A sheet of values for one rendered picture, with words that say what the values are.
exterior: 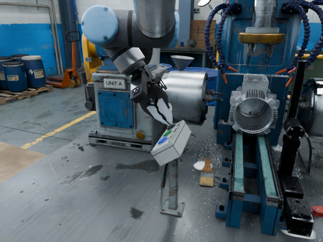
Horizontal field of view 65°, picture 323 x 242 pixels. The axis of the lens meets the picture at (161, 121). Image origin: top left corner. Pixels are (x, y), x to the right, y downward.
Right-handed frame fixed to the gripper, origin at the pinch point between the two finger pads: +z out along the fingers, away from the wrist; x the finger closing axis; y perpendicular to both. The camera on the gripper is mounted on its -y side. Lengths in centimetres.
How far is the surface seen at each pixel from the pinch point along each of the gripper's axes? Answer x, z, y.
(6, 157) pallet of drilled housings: 206, -32, 95
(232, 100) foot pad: -14.2, 12.5, 37.1
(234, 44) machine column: -24, -5, 66
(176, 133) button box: -3.5, 2.7, -7.3
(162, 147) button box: -0.6, 2.7, -13.5
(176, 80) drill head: 1.4, -7.8, 35.9
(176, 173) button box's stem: 4.6, 13.9, -6.3
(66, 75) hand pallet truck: 323, -132, 408
